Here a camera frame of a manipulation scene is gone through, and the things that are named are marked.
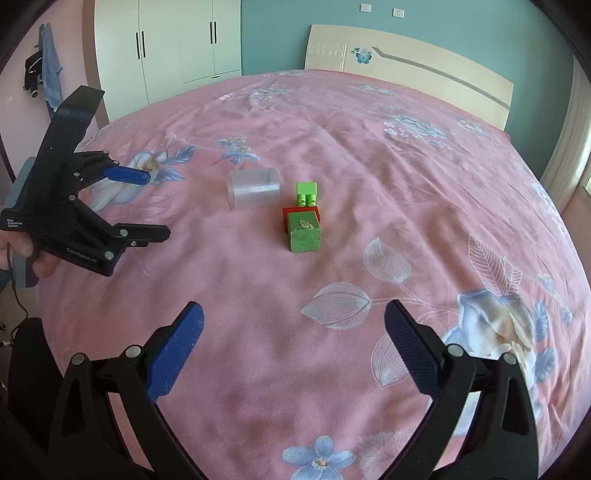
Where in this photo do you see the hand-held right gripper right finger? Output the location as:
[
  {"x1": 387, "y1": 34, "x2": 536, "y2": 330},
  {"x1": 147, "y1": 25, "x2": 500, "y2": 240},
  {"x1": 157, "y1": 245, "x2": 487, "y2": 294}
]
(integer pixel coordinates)
[{"x1": 384, "y1": 299, "x2": 541, "y2": 480}]

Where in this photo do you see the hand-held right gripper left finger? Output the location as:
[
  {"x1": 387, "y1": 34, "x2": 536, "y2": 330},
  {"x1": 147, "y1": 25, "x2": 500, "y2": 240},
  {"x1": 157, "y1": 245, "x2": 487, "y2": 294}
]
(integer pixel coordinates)
[{"x1": 48, "y1": 301, "x2": 205, "y2": 480}]

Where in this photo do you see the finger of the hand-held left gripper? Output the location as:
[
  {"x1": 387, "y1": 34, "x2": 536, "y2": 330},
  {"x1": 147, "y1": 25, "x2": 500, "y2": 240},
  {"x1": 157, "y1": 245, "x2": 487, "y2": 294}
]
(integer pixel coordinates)
[
  {"x1": 69, "y1": 150, "x2": 151, "y2": 204},
  {"x1": 69, "y1": 196, "x2": 172, "y2": 256}
]

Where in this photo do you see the clear plastic cup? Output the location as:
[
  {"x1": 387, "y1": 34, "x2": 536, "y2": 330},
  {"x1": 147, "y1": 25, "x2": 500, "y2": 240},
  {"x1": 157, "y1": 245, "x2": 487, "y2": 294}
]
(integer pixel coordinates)
[{"x1": 228, "y1": 168, "x2": 282, "y2": 212}]

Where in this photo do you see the large green toy block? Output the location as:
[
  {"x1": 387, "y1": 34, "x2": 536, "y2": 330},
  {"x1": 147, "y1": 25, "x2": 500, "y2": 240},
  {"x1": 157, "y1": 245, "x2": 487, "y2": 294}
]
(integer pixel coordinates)
[{"x1": 286, "y1": 212, "x2": 322, "y2": 254}]

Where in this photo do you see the small green toy block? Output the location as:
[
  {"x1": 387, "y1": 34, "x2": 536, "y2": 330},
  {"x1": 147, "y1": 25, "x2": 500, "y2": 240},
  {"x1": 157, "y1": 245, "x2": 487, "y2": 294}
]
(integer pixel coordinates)
[{"x1": 296, "y1": 182, "x2": 319, "y2": 207}]

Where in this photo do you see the person's left hand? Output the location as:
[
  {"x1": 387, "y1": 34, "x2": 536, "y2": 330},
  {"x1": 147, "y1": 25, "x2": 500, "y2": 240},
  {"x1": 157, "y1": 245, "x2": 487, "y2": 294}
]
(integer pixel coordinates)
[{"x1": 0, "y1": 228, "x2": 62, "y2": 279}]

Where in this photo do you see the blue hanging towel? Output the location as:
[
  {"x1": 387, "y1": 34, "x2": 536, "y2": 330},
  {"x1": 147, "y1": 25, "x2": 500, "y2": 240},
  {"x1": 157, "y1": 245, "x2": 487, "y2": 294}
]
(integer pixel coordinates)
[{"x1": 38, "y1": 23, "x2": 63, "y2": 116}]

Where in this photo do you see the black hanging garment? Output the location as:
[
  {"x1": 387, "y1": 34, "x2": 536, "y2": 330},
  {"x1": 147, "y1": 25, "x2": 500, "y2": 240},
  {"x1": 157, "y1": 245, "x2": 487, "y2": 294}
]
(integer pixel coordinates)
[{"x1": 23, "y1": 51, "x2": 44, "y2": 99}]

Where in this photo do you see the white wardrobe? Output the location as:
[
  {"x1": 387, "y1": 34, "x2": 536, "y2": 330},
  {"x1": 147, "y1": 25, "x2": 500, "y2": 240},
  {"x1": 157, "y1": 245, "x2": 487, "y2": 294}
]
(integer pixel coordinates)
[{"x1": 83, "y1": 0, "x2": 243, "y2": 123}]

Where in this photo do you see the person's left leg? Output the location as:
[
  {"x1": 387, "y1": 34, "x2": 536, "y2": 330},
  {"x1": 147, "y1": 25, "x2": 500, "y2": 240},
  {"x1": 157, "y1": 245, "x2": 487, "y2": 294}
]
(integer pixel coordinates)
[{"x1": 7, "y1": 318, "x2": 63, "y2": 416}]

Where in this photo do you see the pink floral blanket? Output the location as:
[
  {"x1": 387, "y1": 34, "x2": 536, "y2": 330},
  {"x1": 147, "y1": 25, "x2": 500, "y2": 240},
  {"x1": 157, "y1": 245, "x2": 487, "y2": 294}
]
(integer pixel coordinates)
[{"x1": 34, "y1": 68, "x2": 585, "y2": 480}]

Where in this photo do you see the cream curtain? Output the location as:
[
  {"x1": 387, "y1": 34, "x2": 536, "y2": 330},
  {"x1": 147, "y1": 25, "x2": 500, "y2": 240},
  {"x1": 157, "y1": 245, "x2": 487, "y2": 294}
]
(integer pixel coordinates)
[{"x1": 540, "y1": 83, "x2": 591, "y2": 213}]

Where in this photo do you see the cream wooden headboard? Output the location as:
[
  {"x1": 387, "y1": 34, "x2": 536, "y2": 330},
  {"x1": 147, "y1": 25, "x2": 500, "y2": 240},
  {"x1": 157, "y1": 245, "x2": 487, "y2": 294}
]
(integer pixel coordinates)
[{"x1": 304, "y1": 24, "x2": 515, "y2": 132}]

